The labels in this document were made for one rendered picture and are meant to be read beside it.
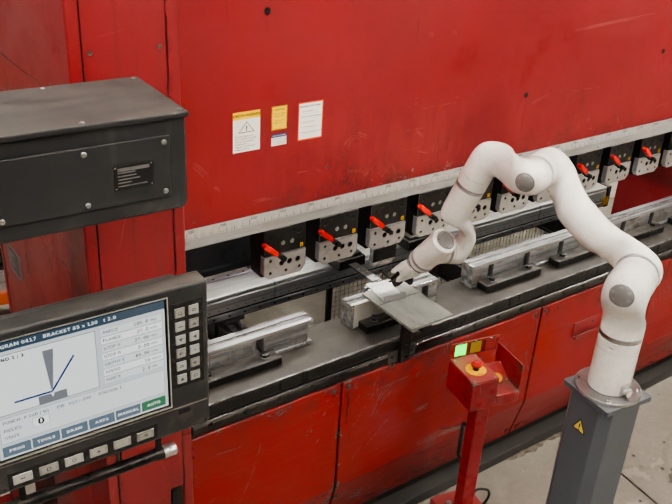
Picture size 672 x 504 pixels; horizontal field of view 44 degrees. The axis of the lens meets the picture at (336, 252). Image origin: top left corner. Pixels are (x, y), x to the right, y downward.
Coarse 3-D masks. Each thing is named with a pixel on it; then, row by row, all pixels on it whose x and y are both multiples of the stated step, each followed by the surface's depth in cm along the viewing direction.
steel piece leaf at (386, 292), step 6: (372, 288) 288; (378, 288) 289; (384, 288) 289; (390, 288) 289; (378, 294) 285; (384, 294) 285; (390, 294) 285; (396, 294) 282; (402, 294) 283; (384, 300) 280; (390, 300) 282
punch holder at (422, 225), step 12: (432, 192) 282; (444, 192) 285; (408, 204) 284; (432, 204) 284; (408, 216) 287; (420, 216) 283; (408, 228) 288; (420, 228) 285; (432, 228) 289; (444, 228) 292
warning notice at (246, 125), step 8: (240, 112) 225; (248, 112) 227; (256, 112) 228; (240, 120) 226; (248, 120) 228; (256, 120) 229; (240, 128) 227; (248, 128) 229; (256, 128) 230; (240, 136) 228; (248, 136) 230; (256, 136) 231; (240, 144) 229; (248, 144) 231; (256, 144) 232
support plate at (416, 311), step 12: (396, 288) 290; (408, 288) 290; (372, 300) 282; (396, 300) 282; (408, 300) 283; (420, 300) 283; (432, 300) 284; (396, 312) 276; (408, 312) 276; (420, 312) 276; (432, 312) 277; (444, 312) 277; (408, 324) 269; (420, 324) 270
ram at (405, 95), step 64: (192, 0) 204; (256, 0) 214; (320, 0) 225; (384, 0) 238; (448, 0) 252; (512, 0) 267; (576, 0) 285; (640, 0) 305; (192, 64) 211; (256, 64) 222; (320, 64) 234; (384, 64) 247; (448, 64) 262; (512, 64) 279; (576, 64) 299; (640, 64) 321; (192, 128) 219; (384, 128) 258; (448, 128) 274; (512, 128) 293; (576, 128) 314; (192, 192) 227; (256, 192) 239; (320, 192) 253
